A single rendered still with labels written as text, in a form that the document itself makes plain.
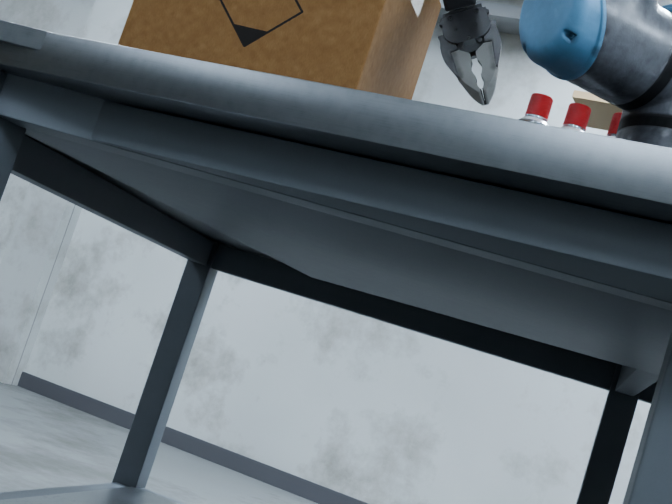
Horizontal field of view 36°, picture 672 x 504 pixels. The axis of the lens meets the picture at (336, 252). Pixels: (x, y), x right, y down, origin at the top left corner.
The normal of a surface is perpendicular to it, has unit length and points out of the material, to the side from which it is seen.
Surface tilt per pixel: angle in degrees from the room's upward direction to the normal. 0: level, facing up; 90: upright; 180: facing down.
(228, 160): 90
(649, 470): 90
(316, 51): 90
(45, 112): 90
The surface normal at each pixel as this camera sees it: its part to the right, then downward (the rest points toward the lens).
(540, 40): -0.88, -0.21
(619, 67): 0.11, 0.64
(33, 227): -0.39, -0.22
